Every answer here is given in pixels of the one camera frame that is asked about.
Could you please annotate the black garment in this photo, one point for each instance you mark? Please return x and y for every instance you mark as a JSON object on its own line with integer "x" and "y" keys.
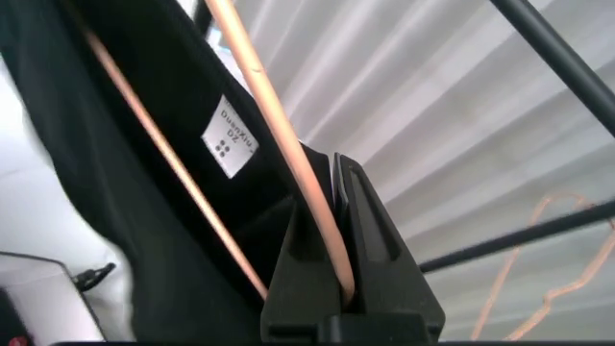
{"x": 120, "y": 144}

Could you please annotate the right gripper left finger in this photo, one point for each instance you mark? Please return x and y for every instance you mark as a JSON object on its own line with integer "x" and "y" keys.
{"x": 298, "y": 288}

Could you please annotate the black clothes rack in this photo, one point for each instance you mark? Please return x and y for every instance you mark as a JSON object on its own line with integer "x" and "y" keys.
{"x": 552, "y": 53}

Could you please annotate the pink clothes hanger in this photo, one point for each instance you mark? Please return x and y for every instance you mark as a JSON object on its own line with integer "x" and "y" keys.
{"x": 283, "y": 130}
{"x": 499, "y": 283}

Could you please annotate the white curtain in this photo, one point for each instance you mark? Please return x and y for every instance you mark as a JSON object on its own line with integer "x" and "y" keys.
{"x": 432, "y": 96}

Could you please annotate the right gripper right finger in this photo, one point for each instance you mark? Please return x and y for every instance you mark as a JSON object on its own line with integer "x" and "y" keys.
{"x": 394, "y": 298}

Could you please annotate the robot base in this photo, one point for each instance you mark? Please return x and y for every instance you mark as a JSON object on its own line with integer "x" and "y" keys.
{"x": 38, "y": 298}

